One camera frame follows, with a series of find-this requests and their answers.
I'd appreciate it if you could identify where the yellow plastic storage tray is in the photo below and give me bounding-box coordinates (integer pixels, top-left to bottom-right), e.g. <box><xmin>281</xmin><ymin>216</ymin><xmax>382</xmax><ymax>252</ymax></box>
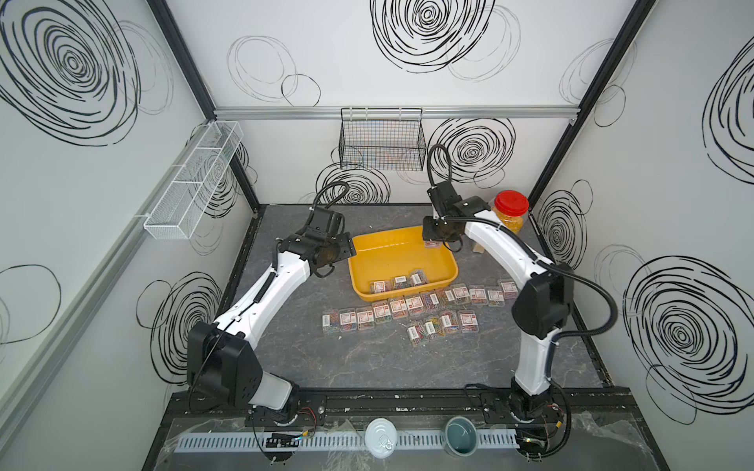
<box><xmin>349</xmin><ymin>226</ymin><xmax>459</xmax><ymax>302</ymax></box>

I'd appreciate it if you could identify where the eleventh clear paper clip box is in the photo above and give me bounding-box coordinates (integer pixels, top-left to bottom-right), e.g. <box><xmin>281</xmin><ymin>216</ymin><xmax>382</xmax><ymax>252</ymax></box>
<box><xmin>321</xmin><ymin>310</ymin><xmax>341</xmax><ymax>335</ymax></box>

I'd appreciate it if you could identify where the twelfth clear paper clip box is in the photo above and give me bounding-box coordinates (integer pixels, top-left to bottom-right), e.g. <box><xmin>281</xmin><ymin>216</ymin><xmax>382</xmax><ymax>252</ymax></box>
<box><xmin>486</xmin><ymin>287</ymin><xmax>506</xmax><ymax>307</ymax></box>

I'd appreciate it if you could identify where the second row red label box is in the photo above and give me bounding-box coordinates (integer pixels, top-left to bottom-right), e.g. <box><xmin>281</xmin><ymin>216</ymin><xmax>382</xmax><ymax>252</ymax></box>
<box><xmin>458</xmin><ymin>310</ymin><xmax>479</xmax><ymax>334</ymax></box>

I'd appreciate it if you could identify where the second row clear clip box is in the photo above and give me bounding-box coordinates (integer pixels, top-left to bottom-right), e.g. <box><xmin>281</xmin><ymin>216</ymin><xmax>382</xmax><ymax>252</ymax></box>
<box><xmin>422</xmin><ymin>317</ymin><xmax>445</xmax><ymax>341</ymax></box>

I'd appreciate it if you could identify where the barcode paper clip box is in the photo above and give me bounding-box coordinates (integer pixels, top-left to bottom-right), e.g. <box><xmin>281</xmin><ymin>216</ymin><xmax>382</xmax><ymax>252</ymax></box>
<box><xmin>406</xmin><ymin>322</ymin><xmax>427</xmax><ymax>347</ymax></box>

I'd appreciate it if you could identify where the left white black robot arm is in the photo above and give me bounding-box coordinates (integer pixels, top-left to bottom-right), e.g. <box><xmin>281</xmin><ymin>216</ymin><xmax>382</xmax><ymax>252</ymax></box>
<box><xmin>187</xmin><ymin>207</ymin><xmax>357</xmax><ymax>420</ymax></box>

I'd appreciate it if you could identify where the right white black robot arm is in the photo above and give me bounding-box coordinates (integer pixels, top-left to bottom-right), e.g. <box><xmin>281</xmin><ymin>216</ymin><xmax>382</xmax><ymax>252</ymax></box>
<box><xmin>422</xmin><ymin>180</ymin><xmax>619</xmax><ymax>422</ymax></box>

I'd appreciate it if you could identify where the tray box beside red label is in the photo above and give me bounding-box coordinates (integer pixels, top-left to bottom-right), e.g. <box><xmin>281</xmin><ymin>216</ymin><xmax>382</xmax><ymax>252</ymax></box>
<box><xmin>440</xmin><ymin>310</ymin><xmax>461</xmax><ymax>336</ymax></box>

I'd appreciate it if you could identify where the red lid corn jar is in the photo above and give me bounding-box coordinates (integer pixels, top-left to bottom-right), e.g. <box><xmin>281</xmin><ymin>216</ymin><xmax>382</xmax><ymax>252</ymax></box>
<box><xmin>493</xmin><ymin>190</ymin><xmax>529</xmax><ymax>234</ymax></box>

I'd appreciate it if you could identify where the grey green cup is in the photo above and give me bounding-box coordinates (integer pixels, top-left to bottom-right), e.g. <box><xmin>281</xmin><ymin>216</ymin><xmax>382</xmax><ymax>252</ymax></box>
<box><xmin>444</xmin><ymin>416</ymin><xmax>479</xmax><ymax>457</ymax></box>

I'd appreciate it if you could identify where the black wire wall basket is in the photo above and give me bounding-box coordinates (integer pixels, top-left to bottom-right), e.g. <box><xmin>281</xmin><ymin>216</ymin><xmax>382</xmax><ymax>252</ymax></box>
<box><xmin>338</xmin><ymin>107</ymin><xmax>427</xmax><ymax>172</ymax></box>

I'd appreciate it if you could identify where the white slotted cable duct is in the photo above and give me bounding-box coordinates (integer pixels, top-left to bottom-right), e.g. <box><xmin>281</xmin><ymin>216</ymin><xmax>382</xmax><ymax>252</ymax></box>
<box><xmin>174</xmin><ymin>428</ymin><xmax>522</xmax><ymax>455</ymax></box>

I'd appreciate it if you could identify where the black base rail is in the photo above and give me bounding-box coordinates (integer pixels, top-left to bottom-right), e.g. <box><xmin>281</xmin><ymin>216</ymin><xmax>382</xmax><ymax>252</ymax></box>
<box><xmin>167</xmin><ymin>387</ymin><xmax>634</xmax><ymax>428</ymax></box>

